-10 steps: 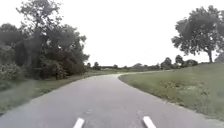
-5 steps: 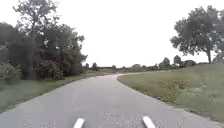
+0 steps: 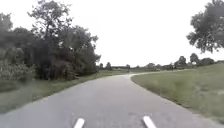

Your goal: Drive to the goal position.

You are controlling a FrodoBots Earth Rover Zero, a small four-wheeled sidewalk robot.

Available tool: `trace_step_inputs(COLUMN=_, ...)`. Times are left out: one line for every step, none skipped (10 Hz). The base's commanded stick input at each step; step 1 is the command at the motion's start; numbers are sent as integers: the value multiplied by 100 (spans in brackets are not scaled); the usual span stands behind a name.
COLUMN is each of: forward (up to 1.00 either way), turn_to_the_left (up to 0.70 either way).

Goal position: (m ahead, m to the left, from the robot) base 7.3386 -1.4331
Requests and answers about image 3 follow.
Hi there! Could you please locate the open grass field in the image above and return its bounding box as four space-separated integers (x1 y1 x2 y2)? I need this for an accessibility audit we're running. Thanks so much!
130 63 224 125

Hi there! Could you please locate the wood of trees and bushes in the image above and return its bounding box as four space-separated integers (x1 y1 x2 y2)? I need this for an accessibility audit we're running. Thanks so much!
0 0 102 93

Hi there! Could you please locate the robot's own part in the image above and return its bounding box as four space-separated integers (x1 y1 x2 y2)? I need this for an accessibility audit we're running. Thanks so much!
73 117 86 128
142 115 157 128

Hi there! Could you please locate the distant row of trees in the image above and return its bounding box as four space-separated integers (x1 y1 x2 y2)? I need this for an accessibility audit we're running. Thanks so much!
98 52 224 71

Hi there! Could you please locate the large lone tree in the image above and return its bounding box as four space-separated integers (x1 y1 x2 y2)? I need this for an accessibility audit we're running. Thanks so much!
186 0 224 54

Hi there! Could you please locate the grass verge beside wood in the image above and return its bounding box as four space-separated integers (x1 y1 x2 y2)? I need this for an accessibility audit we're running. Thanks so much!
0 68 160 114

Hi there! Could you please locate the grey asphalt path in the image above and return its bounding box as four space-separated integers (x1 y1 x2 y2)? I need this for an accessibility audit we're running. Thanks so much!
0 69 224 128

